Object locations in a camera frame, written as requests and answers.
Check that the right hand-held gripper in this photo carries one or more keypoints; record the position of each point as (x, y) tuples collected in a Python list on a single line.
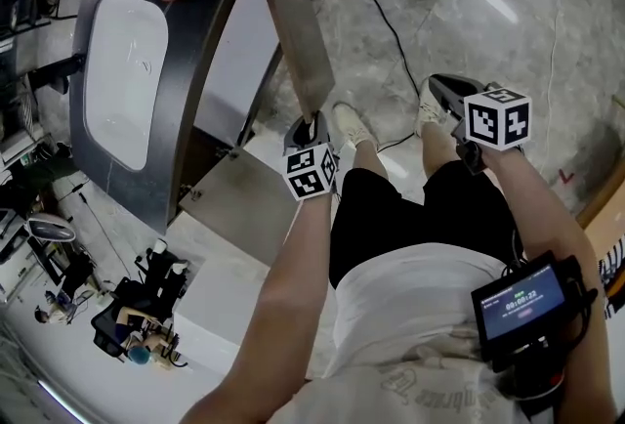
[(498, 119)]

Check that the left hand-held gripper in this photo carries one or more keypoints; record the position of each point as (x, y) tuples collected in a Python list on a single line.
[(307, 173)]

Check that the brown wooden cabinet door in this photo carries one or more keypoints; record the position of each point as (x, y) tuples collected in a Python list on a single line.
[(298, 41), (239, 197)]

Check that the person's right forearm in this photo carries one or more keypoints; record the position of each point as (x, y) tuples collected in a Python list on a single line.
[(537, 197)]

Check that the person's left forearm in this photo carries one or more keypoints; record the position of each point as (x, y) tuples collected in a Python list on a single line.
[(293, 290)]

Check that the black-topped wooden sink cabinet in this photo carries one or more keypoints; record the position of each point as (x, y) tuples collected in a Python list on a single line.
[(195, 46)]

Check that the person's right shoe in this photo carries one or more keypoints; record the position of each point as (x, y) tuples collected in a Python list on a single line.
[(429, 109)]

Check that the person's shoe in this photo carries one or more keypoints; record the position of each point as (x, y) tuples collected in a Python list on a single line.
[(354, 126), (429, 109)]

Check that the person's left shoe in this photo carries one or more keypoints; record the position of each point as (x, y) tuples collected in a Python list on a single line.
[(354, 126)]

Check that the person's right leg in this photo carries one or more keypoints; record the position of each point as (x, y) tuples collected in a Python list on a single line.
[(439, 148)]

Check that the person's leg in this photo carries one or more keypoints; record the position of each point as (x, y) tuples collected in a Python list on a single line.
[(439, 148), (368, 158)]

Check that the person's left leg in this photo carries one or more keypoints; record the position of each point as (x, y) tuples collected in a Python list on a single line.
[(368, 158)]

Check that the person's black shorts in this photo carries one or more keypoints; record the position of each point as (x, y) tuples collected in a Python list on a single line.
[(390, 226)]

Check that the white sink basin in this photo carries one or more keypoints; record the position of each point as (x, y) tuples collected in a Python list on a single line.
[(124, 80)]

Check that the person's white printed t-shirt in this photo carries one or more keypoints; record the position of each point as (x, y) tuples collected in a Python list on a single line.
[(405, 314)]

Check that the black white striped cloth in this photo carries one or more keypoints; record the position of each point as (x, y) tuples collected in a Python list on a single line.
[(612, 275)]

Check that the black straight faucet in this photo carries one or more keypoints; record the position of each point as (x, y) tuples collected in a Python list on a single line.
[(58, 72)]

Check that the grey round-faced machine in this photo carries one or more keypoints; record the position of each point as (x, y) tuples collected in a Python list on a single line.
[(51, 229)]

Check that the black office chair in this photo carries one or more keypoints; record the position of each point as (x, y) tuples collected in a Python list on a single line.
[(107, 329)]

